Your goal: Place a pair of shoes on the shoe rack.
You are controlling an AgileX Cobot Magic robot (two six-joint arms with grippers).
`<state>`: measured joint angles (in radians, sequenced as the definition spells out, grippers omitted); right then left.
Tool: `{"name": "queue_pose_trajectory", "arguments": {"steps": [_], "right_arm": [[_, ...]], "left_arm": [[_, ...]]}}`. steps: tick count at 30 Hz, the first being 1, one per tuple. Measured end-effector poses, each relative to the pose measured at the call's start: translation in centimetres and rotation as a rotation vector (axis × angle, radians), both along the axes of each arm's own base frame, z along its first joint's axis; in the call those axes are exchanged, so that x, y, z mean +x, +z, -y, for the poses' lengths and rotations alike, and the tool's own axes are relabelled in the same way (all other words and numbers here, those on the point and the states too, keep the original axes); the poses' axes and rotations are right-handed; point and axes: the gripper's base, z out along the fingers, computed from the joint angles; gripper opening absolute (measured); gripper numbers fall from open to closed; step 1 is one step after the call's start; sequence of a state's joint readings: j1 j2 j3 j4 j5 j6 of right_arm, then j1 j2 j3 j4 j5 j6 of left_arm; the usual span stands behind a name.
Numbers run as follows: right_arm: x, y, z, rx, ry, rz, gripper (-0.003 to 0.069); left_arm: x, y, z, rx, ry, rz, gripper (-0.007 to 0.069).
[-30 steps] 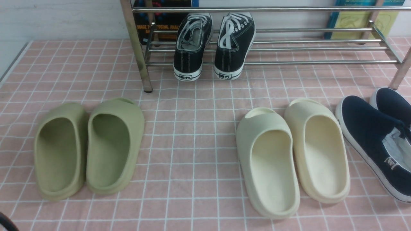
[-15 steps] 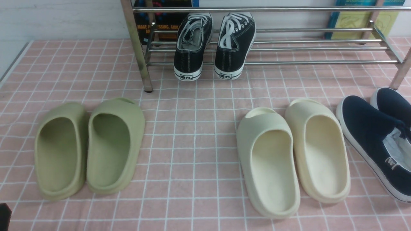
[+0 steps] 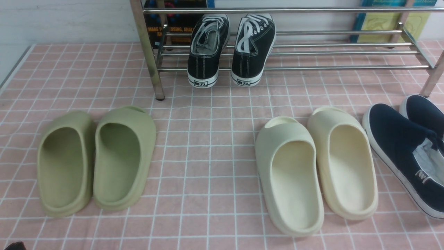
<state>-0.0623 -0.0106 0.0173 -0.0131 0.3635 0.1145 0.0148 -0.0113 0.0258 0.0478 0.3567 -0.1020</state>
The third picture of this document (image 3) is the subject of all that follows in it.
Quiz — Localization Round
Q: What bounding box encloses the black canvas sneaker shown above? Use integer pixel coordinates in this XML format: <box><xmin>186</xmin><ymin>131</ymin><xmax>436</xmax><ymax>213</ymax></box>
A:
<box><xmin>187</xmin><ymin>14</ymin><xmax>230</xmax><ymax>89</ymax></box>
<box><xmin>231</xmin><ymin>13</ymin><xmax>276</xmax><ymax>87</ymax></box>

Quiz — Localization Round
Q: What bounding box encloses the steel shoe rack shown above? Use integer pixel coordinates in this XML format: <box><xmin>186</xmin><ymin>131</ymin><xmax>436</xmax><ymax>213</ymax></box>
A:
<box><xmin>130</xmin><ymin>0</ymin><xmax>443</xmax><ymax>101</ymax></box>

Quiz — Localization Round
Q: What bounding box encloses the navy slip-on shoe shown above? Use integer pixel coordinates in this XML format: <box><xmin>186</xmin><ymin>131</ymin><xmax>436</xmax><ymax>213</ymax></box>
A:
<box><xmin>399</xmin><ymin>94</ymin><xmax>444</xmax><ymax>139</ymax></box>
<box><xmin>362</xmin><ymin>104</ymin><xmax>444</xmax><ymax>220</ymax></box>

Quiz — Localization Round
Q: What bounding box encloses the left cream slide slipper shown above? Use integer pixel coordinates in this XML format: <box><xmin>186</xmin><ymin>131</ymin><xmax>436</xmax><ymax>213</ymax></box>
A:
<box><xmin>255</xmin><ymin>116</ymin><xmax>324</xmax><ymax>237</ymax></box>

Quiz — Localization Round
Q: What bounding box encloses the cream slide slipper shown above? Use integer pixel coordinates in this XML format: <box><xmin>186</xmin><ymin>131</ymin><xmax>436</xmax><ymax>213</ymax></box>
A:
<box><xmin>255</xmin><ymin>116</ymin><xmax>324</xmax><ymax>237</ymax></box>
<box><xmin>307</xmin><ymin>106</ymin><xmax>378</xmax><ymax>220</ymax></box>

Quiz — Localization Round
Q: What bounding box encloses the right green slide slipper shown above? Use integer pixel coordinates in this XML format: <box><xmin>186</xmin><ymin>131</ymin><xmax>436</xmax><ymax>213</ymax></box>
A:
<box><xmin>93</xmin><ymin>106</ymin><xmax>157</xmax><ymax>210</ymax></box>

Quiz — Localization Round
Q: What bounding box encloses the green slide slipper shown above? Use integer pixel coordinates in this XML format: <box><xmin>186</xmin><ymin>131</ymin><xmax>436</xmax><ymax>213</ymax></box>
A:
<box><xmin>93</xmin><ymin>106</ymin><xmax>157</xmax><ymax>210</ymax></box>
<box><xmin>37</xmin><ymin>111</ymin><xmax>96</xmax><ymax>217</ymax></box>

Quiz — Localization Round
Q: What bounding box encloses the black image processing book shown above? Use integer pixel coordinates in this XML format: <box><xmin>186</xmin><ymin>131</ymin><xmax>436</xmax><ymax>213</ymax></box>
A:
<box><xmin>144</xmin><ymin>0</ymin><xmax>215</xmax><ymax>49</ymax></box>

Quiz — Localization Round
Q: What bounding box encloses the right cream slide slipper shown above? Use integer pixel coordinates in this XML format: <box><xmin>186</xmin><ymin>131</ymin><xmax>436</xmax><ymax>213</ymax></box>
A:
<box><xmin>307</xmin><ymin>106</ymin><xmax>378</xmax><ymax>220</ymax></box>

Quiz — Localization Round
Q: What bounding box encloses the left green slide slipper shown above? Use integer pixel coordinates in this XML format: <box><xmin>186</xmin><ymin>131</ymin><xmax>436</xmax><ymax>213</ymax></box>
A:
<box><xmin>37</xmin><ymin>111</ymin><xmax>96</xmax><ymax>217</ymax></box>

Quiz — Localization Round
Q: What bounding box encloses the teal yellow book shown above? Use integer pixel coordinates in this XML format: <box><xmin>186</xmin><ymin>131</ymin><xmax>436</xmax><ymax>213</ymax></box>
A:
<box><xmin>349</xmin><ymin>0</ymin><xmax>431</xmax><ymax>43</ymax></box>

